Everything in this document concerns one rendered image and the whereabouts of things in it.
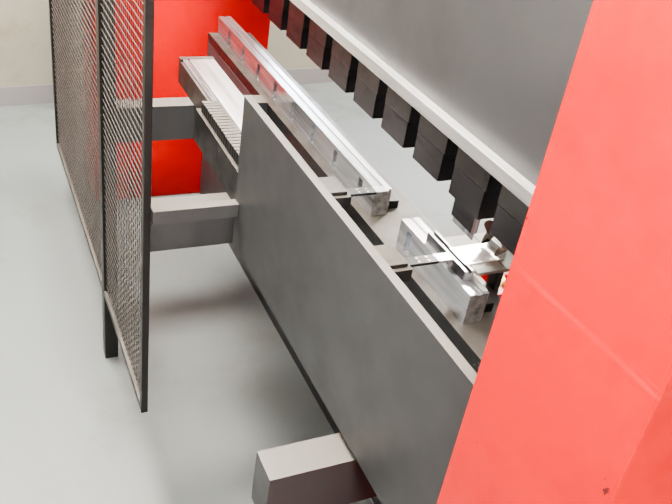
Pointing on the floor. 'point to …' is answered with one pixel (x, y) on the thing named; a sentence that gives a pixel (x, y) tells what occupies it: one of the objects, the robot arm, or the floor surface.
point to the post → (103, 189)
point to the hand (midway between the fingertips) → (492, 247)
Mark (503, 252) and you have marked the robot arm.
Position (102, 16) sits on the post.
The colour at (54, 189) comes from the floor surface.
